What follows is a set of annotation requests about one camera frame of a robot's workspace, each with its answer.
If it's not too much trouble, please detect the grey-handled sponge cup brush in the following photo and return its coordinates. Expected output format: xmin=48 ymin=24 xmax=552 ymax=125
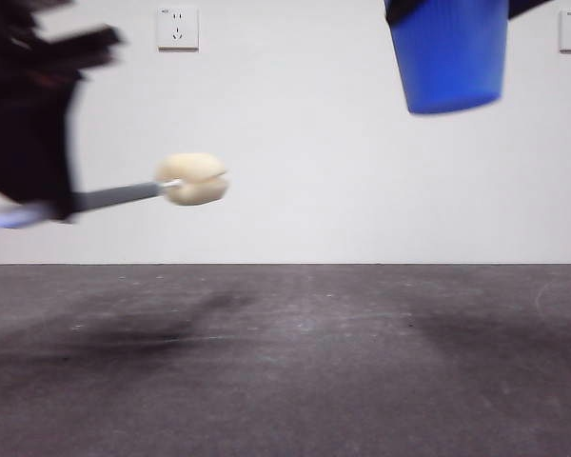
xmin=0 ymin=151 xmax=232 ymax=229

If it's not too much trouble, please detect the blue ribbed plastic cup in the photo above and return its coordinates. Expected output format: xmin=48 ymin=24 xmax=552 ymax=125
xmin=384 ymin=0 xmax=510 ymax=115

